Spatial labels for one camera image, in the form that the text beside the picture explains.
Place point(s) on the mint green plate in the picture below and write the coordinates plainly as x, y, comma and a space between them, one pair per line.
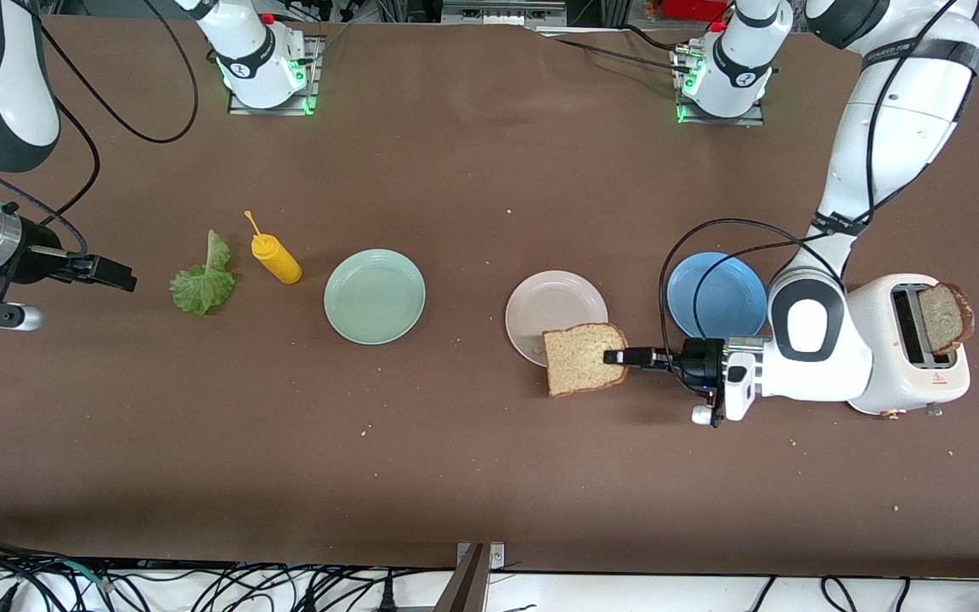
375, 297

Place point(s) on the blue plate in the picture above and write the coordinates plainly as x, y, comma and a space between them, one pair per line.
710, 289

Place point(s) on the white toaster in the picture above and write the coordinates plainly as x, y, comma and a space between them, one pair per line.
940, 382

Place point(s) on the yellow mustard squeeze bottle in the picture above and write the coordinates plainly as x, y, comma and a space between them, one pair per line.
279, 262

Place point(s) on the beige plate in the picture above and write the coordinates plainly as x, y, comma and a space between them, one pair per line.
549, 306

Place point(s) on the grey aluminium frame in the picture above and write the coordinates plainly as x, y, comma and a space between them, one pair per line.
498, 13

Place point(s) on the small metal bracket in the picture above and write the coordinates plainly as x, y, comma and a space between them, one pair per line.
496, 554

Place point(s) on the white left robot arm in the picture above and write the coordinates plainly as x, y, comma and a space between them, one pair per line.
889, 127

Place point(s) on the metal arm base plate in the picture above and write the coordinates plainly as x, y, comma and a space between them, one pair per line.
723, 121
316, 64

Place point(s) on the red box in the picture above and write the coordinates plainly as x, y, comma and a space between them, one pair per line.
693, 8

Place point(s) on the brown bread slice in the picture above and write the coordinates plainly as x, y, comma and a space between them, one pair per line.
944, 319
579, 361

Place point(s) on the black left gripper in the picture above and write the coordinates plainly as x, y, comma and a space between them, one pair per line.
697, 357

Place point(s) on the green lettuce leaf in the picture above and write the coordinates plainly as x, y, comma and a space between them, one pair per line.
200, 289

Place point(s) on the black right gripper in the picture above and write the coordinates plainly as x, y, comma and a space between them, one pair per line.
33, 260

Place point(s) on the grey metal bar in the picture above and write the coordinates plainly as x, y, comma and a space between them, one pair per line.
464, 586

